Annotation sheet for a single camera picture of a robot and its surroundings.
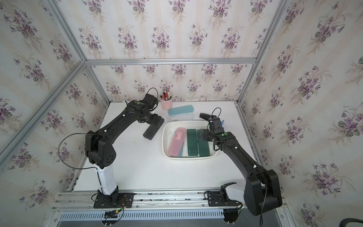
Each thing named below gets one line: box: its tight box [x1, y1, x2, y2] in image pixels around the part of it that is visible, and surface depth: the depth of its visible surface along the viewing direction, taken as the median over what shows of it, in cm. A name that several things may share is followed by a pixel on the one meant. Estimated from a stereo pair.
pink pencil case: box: [167, 127, 187, 158], surface depth 95 cm
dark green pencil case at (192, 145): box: [186, 128, 199, 157], surface depth 94 cm
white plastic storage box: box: [161, 120, 218, 161], surface depth 95 cm
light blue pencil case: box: [177, 140, 185, 158], surface depth 90 cm
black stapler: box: [199, 112, 217, 120], surface depth 110 cm
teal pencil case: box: [167, 104, 195, 116], surface depth 119 cm
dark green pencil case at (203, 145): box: [197, 129, 210, 157], surface depth 93 cm
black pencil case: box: [142, 118, 165, 141], surface depth 101 cm
